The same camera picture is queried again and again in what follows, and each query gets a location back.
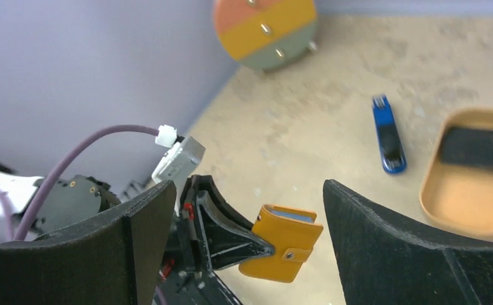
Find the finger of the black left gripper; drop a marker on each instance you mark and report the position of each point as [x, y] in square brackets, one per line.
[223, 236]

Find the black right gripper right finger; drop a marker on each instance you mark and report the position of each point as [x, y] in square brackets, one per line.
[384, 257]

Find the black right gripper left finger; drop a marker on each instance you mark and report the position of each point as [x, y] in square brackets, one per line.
[113, 257]

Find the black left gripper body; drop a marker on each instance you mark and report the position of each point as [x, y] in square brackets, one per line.
[182, 280]

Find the orange leather card holder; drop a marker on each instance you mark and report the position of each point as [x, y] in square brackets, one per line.
[293, 233]

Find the black credit card stack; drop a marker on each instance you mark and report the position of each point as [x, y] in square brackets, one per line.
[470, 147]

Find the blue black stapler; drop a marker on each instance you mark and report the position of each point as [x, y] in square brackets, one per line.
[390, 146]

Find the orange oval tray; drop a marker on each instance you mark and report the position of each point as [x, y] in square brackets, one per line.
[459, 198]

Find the white round mini drawer chest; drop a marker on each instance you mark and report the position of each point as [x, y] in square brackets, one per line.
[265, 34]

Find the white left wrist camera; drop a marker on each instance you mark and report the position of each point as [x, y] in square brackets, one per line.
[183, 156]

